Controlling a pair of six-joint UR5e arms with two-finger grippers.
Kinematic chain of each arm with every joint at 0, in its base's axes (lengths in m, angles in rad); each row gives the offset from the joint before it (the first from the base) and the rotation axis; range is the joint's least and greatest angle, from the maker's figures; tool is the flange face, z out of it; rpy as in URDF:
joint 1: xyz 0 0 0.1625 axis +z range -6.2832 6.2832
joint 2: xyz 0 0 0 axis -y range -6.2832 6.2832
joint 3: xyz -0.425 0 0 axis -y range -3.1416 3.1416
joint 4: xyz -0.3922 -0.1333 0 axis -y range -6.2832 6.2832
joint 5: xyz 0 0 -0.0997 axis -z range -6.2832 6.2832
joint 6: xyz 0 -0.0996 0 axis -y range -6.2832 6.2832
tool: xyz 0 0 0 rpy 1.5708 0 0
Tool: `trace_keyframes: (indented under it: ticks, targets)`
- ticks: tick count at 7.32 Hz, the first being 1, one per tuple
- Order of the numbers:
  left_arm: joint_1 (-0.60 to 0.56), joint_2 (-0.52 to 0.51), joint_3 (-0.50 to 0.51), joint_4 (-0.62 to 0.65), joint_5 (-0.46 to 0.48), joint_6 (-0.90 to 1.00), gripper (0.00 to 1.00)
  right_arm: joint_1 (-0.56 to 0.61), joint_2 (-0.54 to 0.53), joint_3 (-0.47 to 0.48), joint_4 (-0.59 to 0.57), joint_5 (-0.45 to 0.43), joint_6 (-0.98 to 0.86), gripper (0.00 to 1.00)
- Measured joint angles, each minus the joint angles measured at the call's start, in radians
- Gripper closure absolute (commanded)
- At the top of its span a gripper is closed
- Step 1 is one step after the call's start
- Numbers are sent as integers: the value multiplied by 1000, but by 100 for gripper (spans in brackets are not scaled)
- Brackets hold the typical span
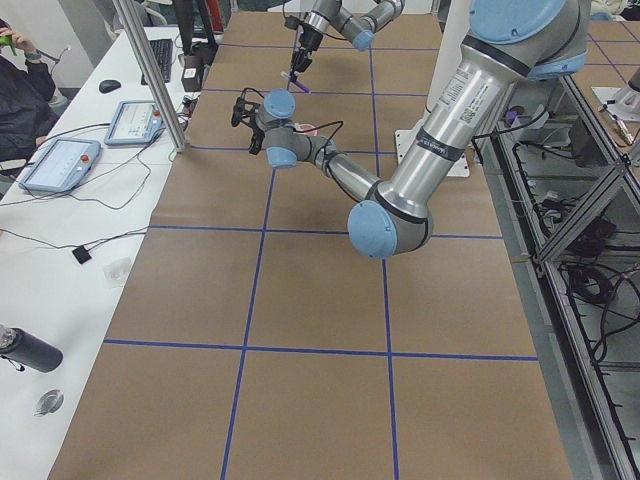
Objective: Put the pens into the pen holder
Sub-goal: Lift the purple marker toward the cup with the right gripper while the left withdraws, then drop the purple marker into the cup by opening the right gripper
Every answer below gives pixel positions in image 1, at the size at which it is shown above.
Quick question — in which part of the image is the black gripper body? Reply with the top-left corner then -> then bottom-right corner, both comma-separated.
289,24 -> 323,75
248,120 -> 265,155

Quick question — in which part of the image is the purple highlighter pen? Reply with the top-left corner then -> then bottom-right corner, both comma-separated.
281,72 -> 311,94

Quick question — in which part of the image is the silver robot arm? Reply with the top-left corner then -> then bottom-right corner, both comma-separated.
231,1 -> 590,259
284,0 -> 405,85

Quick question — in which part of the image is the pink mesh pen holder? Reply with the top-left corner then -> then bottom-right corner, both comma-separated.
294,123 -> 318,137

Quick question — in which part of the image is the black computer monitor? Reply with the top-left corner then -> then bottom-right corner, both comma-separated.
172,0 -> 231,62

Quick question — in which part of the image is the far teach pendant tablet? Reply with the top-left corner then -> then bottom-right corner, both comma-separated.
104,100 -> 164,147

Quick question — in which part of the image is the teach pendant tablet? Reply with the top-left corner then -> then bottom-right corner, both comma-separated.
104,100 -> 164,147
18,138 -> 102,193

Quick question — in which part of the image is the black keyboard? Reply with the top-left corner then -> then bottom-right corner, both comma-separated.
149,39 -> 174,83

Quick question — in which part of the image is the black computer mouse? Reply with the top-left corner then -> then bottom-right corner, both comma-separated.
98,79 -> 122,94

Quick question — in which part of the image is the clear plastic wrapper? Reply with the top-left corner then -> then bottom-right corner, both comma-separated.
103,257 -> 132,288

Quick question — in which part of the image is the near teach pendant tablet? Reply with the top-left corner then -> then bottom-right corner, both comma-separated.
18,138 -> 102,193

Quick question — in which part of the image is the small black square device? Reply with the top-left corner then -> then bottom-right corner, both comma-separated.
72,245 -> 92,265

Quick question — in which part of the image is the seated person in black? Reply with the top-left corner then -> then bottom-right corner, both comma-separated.
1,20 -> 58,162

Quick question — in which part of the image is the black water bottle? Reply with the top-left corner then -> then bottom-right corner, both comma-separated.
1,325 -> 63,373

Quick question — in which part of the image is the silver bottle lid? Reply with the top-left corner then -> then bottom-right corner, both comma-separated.
33,389 -> 64,417

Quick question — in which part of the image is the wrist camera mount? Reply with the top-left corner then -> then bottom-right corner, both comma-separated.
231,87 -> 263,129

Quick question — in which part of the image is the aluminium frame post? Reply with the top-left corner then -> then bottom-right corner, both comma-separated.
113,0 -> 186,153

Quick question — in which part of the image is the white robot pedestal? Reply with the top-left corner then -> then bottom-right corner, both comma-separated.
394,119 -> 470,178

